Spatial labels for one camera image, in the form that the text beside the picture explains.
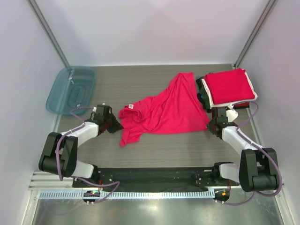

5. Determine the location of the right aluminium frame post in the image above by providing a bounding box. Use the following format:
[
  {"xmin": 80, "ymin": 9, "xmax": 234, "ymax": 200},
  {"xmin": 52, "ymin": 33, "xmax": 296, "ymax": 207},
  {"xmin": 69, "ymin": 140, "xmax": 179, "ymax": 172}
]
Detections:
[{"xmin": 232, "ymin": 0, "xmax": 277, "ymax": 68}]

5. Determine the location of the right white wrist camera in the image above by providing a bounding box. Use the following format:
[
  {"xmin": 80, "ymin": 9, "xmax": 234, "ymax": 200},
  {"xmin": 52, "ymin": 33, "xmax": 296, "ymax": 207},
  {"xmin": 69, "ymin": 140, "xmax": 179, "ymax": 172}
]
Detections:
[{"xmin": 226, "ymin": 105, "xmax": 239, "ymax": 122}]

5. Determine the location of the left aluminium frame post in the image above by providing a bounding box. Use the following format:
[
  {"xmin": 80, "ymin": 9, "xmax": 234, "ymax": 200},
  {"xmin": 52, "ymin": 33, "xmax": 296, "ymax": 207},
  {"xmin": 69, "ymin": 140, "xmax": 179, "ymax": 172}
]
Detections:
[{"xmin": 27, "ymin": 0, "xmax": 70, "ymax": 67}]

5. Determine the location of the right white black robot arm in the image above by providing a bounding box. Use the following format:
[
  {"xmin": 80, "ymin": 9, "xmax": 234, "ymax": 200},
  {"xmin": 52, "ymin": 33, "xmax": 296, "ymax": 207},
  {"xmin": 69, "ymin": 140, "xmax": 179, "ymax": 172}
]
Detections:
[{"xmin": 207, "ymin": 107, "xmax": 283, "ymax": 195}]

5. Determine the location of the white t-shirt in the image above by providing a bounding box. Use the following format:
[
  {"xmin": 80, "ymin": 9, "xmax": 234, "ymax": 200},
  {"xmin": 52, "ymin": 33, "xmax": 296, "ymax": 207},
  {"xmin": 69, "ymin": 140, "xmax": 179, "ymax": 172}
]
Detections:
[{"xmin": 201, "ymin": 69, "xmax": 258, "ymax": 109}]

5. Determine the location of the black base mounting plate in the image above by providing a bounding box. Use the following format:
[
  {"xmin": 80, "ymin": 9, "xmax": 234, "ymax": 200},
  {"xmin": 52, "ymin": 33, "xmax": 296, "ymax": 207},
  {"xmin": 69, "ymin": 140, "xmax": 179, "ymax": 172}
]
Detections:
[{"xmin": 88, "ymin": 166, "xmax": 239, "ymax": 188}]

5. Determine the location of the dark green t-shirt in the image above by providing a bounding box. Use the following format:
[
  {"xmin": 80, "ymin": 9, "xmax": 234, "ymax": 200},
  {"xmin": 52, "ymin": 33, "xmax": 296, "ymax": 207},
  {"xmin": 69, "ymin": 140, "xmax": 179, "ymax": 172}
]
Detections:
[{"xmin": 197, "ymin": 87, "xmax": 211, "ymax": 110}]

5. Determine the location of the dark red t-shirt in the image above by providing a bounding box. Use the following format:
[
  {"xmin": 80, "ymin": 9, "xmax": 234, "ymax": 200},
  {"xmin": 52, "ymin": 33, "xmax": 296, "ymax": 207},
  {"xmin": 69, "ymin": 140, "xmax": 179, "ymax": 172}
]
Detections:
[{"xmin": 234, "ymin": 102, "xmax": 250, "ymax": 108}]

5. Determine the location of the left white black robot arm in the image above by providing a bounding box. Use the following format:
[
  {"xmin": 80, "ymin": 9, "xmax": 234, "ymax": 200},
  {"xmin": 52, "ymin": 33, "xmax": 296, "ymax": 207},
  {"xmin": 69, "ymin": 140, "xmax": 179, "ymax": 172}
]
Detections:
[{"xmin": 38, "ymin": 105, "xmax": 123, "ymax": 188}]

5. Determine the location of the aluminium frame post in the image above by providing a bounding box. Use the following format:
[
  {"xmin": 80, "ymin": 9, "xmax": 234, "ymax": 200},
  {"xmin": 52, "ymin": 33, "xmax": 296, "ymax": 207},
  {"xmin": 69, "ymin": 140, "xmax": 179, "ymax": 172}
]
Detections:
[
  {"xmin": 27, "ymin": 0, "xmax": 70, "ymax": 67},
  {"xmin": 232, "ymin": 0, "xmax": 277, "ymax": 68}
]

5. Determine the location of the slotted white cable duct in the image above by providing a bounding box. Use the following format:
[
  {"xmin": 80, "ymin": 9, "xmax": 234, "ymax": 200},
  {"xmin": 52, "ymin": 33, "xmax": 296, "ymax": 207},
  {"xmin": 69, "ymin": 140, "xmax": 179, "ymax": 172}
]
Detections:
[{"xmin": 39, "ymin": 189, "xmax": 215, "ymax": 200}]

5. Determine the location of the pink red t-shirt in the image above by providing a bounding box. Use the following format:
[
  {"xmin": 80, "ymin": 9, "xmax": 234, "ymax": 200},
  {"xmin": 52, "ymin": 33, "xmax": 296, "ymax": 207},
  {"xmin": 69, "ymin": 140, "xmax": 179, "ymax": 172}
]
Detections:
[
  {"xmin": 204, "ymin": 67, "xmax": 256, "ymax": 105},
  {"xmin": 119, "ymin": 73, "xmax": 209, "ymax": 147}
]

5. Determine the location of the aluminium rail profile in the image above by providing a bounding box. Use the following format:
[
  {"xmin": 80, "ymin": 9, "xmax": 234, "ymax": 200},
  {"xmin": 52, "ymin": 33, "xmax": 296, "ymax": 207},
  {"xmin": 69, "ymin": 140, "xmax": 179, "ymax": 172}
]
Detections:
[{"xmin": 29, "ymin": 172, "xmax": 73, "ymax": 190}]

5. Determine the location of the teal plastic tray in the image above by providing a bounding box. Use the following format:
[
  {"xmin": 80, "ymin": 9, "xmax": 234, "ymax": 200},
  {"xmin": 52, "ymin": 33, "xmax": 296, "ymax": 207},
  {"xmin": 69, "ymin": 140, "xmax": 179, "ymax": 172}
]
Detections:
[{"xmin": 45, "ymin": 66, "xmax": 97, "ymax": 116}]

